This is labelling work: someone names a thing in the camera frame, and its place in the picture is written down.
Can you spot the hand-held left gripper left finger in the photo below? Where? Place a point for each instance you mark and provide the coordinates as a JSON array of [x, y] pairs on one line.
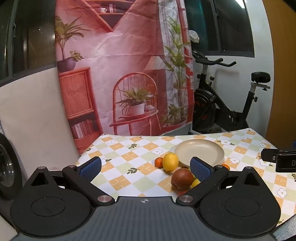
[[91, 168]]

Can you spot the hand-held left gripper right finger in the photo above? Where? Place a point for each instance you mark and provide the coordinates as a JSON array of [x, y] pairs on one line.
[[200, 170]]

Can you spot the large yellow citrus fruit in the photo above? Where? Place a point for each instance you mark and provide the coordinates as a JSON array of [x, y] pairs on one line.
[[195, 183]]

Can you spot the brownish red apple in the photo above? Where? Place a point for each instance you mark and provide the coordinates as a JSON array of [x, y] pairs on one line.
[[182, 179]]

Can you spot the beige round plate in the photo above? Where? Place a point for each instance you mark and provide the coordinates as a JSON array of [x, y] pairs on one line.
[[198, 149]]

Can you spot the small orange tangerine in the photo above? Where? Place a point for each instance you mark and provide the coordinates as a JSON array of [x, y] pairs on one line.
[[158, 162], [226, 166]]

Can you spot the yellow lemon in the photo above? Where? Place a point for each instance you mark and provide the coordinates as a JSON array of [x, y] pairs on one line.
[[170, 161]]

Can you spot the checkered floral tablecloth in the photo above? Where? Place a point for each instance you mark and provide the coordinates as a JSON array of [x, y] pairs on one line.
[[129, 157]]

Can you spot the black exercise bike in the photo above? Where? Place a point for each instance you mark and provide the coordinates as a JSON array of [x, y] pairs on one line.
[[208, 102]]

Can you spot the black wheel with metal hub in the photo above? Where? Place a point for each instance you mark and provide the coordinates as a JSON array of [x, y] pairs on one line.
[[9, 166]]

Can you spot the wooden door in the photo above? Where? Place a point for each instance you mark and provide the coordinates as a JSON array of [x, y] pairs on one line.
[[282, 69]]

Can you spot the pink printed backdrop cloth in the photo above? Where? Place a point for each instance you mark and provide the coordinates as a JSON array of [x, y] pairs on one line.
[[115, 46]]

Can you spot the white plastic bag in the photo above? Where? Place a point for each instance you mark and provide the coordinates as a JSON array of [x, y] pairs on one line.
[[194, 36]]

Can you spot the dark window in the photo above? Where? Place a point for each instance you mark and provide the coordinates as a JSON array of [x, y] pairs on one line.
[[222, 27]]

